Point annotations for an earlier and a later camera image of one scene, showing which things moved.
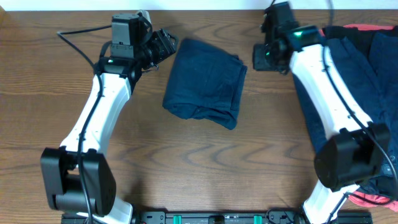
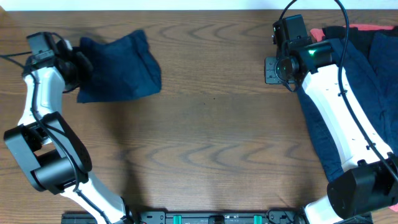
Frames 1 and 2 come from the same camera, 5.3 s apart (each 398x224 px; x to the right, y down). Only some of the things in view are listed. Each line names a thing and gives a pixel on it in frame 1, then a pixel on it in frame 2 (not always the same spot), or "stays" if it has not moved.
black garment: x=386 y=186 stays
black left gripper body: x=166 y=43 to x=80 y=62
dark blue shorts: x=206 y=83 to x=122 y=67
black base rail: x=245 y=216 stays
